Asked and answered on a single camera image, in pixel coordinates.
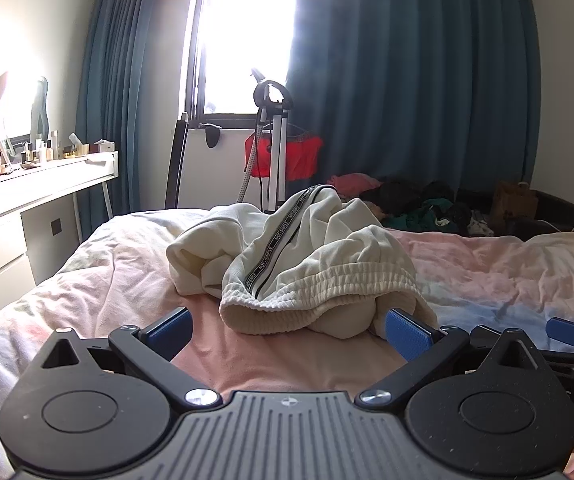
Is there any black chair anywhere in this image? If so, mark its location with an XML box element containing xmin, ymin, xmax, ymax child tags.
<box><xmin>164</xmin><ymin>112</ymin><xmax>190</xmax><ymax>211</ymax></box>

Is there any bright window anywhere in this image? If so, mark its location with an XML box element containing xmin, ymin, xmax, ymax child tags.
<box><xmin>184</xmin><ymin>0</ymin><xmax>300</xmax><ymax>128</ymax></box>

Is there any pink pastel bed blanket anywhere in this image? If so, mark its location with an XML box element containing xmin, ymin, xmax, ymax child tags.
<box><xmin>0</xmin><ymin>208</ymin><xmax>574</xmax><ymax>480</ymax></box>

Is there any red garment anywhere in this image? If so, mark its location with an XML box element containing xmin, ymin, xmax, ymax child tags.
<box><xmin>244</xmin><ymin>130</ymin><xmax>324</xmax><ymax>182</ymax></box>

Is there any pile of clothes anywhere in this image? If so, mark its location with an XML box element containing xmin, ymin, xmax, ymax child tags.
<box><xmin>326</xmin><ymin>172</ymin><xmax>495</xmax><ymax>238</ymax></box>

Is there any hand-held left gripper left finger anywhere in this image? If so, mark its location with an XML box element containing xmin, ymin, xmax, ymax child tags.
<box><xmin>26</xmin><ymin>306</ymin><xmax>221</xmax><ymax>408</ymax></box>

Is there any white dressing desk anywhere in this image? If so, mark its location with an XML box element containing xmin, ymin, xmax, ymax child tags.
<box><xmin>0</xmin><ymin>151</ymin><xmax>120</xmax><ymax>331</ymax></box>

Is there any blue curtain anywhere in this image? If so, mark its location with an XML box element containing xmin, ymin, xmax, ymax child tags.
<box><xmin>284</xmin><ymin>0</ymin><xmax>540</xmax><ymax>196</ymax></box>
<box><xmin>74</xmin><ymin>0</ymin><xmax>203</xmax><ymax>233</ymax></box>

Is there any brown paper bag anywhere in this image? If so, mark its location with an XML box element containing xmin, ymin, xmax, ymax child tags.
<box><xmin>490</xmin><ymin>180</ymin><xmax>539</xmax><ymax>226</ymax></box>

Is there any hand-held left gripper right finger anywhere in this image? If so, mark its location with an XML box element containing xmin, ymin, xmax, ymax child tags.
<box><xmin>358</xmin><ymin>308</ymin><xmax>553</xmax><ymax>407</ymax></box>

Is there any white framed mirror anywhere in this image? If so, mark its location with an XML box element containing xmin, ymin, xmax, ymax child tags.
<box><xmin>0</xmin><ymin>71</ymin><xmax>50</xmax><ymax>163</ymax></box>

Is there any row of cosmetic bottles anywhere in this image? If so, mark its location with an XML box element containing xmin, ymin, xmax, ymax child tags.
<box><xmin>0</xmin><ymin>130</ymin><xmax>92</xmax><ymax>166</ymax></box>

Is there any garment steamer stand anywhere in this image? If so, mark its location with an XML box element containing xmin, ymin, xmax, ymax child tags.
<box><xmin>237</xmin><ymin>66</ymin><xmax>293</xmax><ymax>213</ymax></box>

